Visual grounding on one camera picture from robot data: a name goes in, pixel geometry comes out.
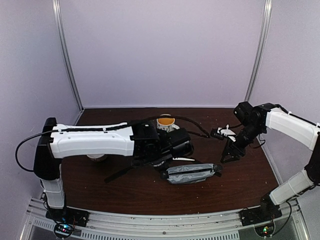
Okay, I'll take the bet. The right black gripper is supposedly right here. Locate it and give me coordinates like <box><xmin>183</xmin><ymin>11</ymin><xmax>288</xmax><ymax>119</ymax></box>
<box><xmin>221</xmin><ymin>122</ymin><xmax>265</xmax><ymax>163</ymax></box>

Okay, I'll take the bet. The grey zipper pouch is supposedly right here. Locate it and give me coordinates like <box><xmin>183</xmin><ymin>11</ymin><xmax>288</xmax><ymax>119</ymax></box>
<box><xmin>160</xmin><ymin>163</ymin><xmax>223</xmax><ymax>185</ymax></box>

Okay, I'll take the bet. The black comb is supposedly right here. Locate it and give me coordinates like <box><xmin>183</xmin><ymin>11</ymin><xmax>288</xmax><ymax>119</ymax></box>
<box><xmin>104</xmin><ymin>166</ymin><xmax>139</xmax><ymax>184</ymax></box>

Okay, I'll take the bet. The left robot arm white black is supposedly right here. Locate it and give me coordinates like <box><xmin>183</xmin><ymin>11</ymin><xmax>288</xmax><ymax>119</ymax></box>
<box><xmin>33</xmin><ymin>117</ymin><xmax>194</xmax><ymax>222</ymax></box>

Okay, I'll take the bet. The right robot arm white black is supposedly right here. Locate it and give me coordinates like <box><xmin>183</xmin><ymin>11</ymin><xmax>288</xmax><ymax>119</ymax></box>
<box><xmin>212</xmin><ymin>101</ymin><xmax>320</xmax><ymax>221</ymax></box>

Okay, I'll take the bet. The floral ceramic mug yellow inside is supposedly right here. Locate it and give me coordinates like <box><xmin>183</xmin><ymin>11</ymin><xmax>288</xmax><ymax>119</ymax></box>
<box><xmin>156</xmin><ymin>114</ymin><xmax>180</xmax><ymax>132</ymax></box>

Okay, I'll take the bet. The white ceramic bowl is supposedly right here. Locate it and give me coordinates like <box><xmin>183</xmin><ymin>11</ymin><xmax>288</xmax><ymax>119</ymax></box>
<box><xmin>87</xmin><ymin>154</ymin><xmax>108</xmax><ymax>163</ymax></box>

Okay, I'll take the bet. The right circuit board with leds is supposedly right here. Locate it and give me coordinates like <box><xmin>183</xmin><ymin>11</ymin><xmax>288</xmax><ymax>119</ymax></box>
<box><xmin>254</xmin><ymin>222</ymin><xmax>275</xmax><ymax>239</ymax></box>

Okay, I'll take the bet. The circuit board with leds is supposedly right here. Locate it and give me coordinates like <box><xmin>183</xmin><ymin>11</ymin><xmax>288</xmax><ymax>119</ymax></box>
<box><xmin>53</xmin><ymin>222</ymin><xmax>74</xmax><ymax>239</ymax></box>
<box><xmin>254</xmin><ymin>222</ymin><xmax>275</xmax><ymax>239</ymax></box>

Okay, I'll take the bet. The left circuit board with leds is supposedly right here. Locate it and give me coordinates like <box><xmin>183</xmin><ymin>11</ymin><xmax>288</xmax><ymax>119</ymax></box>
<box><xmin>53</xmin><ymin>222</ymin><xmax>74</xmax><ymax>239</ymax></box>

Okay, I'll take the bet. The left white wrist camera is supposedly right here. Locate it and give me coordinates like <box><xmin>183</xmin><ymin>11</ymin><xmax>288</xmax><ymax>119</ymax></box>
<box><xmin>172</xmin><ymin>157</ymin><xmax>196</xmax><ymax>162</ymax></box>

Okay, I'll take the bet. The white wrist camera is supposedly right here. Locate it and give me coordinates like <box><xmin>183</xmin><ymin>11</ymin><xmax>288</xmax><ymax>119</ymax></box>
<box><xmin>172</xmin><ymin>157</ymin><xmax>196</xmax><ymax>162</ymax></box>
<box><xmin>210</xmin><ymin>124</ymin><xmax>236</xmax><ymax>142</ymax></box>

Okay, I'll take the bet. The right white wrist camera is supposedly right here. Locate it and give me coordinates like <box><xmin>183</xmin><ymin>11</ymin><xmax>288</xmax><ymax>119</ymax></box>
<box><xmin>210</xmin><ymin>124</ymin><xmax>236</xmax><ymax>142</ymax></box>

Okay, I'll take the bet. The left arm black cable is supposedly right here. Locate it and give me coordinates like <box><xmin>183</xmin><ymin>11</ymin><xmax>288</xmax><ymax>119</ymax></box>
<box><xmin>14</xmin><ymin>115</ymin><xmax>211</xmax><ymax>173</ymax></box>

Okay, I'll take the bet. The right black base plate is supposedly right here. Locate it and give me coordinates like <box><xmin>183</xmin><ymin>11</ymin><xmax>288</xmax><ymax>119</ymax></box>
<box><xmin>239</xmin><ymin>206</ymin><xmax>282</xmax><ymax>227</ymax></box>

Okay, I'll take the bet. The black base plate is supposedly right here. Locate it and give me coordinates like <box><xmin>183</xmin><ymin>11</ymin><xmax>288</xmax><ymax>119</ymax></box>
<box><xmin>45</xmin><ymin>206</ymin><xmax>89</xmax><ymax>227</ymax></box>
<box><xmin>239</xmin><ymin>206</ymin><xmax>282</xmax><ymax>227</ymax></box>

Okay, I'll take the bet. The front aluminium rail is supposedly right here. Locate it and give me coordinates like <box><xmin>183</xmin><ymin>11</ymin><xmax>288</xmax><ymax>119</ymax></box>
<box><xmin>16</xmin><ymin>198</ymin><xmax>311</xmax><ymax>240</ymax></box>

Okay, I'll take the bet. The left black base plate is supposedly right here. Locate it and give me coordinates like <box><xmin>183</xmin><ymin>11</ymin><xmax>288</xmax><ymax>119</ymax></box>
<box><xmin>45</xmin><ymin>206</ymin><xmax>89</xmax><ymax>227</ymax></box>

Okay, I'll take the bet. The right aluminium frame post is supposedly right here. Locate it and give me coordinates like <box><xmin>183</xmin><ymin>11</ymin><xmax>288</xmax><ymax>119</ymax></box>
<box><xmin>244</xmin><ymin>0</ymin><xmax>273</xmax><ymax>102</ymax></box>

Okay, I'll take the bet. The aluminium frame post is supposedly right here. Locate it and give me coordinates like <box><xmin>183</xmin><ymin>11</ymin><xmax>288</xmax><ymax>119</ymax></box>
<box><xmin>244</xmin><ymin>0</ymin><xmax>273</xmax><ymax>102</ymax></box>
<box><xmin>52</xmin><ymin>0</ymin><xmax>84</xmax><ymax>111</ymax></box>

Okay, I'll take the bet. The left aluminium frame post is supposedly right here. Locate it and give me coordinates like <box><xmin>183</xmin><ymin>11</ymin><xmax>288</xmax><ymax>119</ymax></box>
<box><xmin>52</xmin><ymin>0</ymin><xmax>84</xmax><ymax>111</ymax></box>

